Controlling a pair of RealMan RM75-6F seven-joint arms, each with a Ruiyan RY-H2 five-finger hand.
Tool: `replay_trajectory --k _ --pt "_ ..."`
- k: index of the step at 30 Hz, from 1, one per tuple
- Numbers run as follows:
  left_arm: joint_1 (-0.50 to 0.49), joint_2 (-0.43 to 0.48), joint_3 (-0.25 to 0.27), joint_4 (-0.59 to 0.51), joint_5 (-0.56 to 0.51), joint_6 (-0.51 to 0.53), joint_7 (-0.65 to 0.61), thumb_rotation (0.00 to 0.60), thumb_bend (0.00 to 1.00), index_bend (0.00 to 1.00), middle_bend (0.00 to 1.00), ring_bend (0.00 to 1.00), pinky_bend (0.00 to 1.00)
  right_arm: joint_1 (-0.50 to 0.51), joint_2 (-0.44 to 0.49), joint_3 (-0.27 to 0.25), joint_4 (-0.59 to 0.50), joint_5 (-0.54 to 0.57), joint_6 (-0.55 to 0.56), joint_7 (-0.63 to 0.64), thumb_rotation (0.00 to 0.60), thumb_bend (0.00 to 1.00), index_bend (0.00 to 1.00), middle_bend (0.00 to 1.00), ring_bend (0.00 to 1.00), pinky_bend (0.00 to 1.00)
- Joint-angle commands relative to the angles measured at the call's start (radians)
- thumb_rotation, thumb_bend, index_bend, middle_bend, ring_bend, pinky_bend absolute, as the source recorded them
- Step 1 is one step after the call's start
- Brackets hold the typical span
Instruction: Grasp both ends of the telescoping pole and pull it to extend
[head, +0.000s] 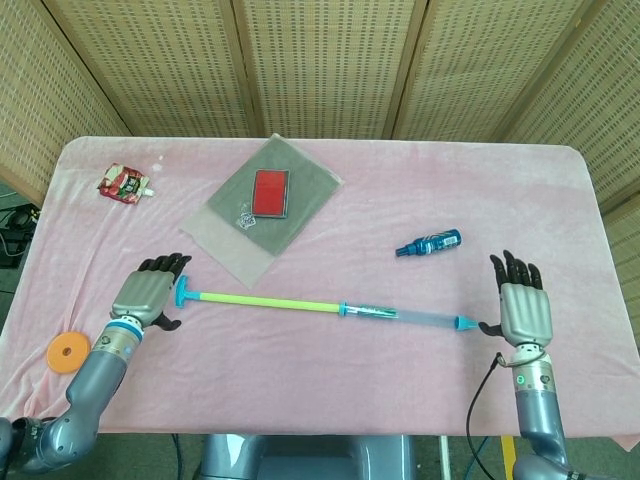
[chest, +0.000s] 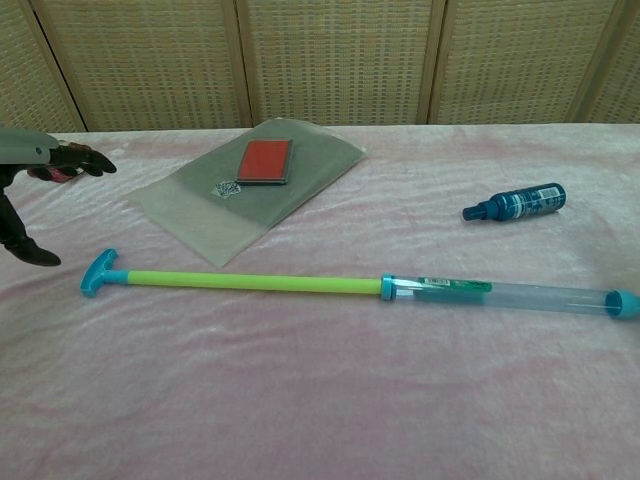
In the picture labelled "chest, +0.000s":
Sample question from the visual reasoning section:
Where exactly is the pink plush table cloth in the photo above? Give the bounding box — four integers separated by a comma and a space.
0, 122, 640, 480

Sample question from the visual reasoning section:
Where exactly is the dark blue spray bottle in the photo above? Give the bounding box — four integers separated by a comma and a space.
462, 182, 568, 223

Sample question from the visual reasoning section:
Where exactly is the left black grey robot hand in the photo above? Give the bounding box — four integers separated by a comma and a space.
0, 127, 118, 268

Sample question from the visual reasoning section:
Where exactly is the red snack pouch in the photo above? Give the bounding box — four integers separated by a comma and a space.
27, 141, 94, 184

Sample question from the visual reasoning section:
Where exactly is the green plunger rod blue handle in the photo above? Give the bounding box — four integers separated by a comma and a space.
79, 248, 397, 302

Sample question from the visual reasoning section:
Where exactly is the woven wicker folding screen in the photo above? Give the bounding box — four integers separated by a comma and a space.
0, 0, 640, 144

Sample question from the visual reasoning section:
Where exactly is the clear plastic tube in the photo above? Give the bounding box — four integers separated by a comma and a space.
379, 273, 640, 322

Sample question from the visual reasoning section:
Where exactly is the flat red box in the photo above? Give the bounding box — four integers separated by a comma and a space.
235, 138, 296, 186

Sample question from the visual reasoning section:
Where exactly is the translucent grey plastic bag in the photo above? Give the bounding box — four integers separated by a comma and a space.
125, 117, 370, 269

